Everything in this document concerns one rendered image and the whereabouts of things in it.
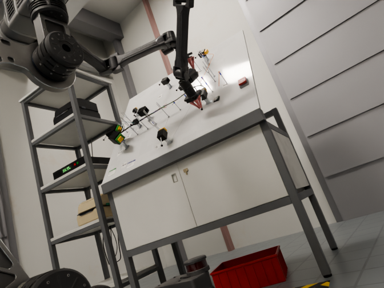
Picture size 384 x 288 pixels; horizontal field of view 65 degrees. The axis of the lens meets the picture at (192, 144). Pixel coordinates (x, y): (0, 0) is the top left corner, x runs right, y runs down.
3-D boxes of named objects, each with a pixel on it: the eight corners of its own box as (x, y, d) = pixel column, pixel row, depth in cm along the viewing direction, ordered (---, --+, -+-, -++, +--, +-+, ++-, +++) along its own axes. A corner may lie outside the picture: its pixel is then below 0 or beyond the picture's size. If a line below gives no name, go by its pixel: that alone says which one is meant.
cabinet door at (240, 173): (288, 195, 149) (258, 124, 159) (196, 227, 171) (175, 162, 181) (289, 195, 151) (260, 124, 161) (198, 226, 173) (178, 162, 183)
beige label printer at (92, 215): (99, 219, 206) (93, 191, 211) (77, 228, 214) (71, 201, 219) (127, 214, 234) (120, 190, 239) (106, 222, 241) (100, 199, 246)
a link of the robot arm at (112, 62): (103, 80, 185) (99, 66, 187) (122, 72, 182) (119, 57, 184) (51, 46, 142) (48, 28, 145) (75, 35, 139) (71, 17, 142)
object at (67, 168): (85, 164, 214) (83, 155, 216) (53, 181, 229) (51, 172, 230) (117, 165, 243) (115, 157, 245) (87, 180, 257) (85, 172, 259)
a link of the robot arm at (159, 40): (110, 71, 178) (106, 55, 180) (116, 75, 183) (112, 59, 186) (176, 42, 167) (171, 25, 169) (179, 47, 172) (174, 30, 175)
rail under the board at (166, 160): (264, 119, 154) (259, 108, 156) (103, 194, 202) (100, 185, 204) (267, 120, 159) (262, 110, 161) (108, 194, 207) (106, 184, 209)
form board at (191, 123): (103, 186, 206) (101, 184, 205) (131, 100, 281) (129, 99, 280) (261, 110, 158) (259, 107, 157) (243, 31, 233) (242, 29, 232)
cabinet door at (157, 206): (196, 226, 172) (176, 162, 182) (126, 251, 194) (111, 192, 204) (198, 226, 173) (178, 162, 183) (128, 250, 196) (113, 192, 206)
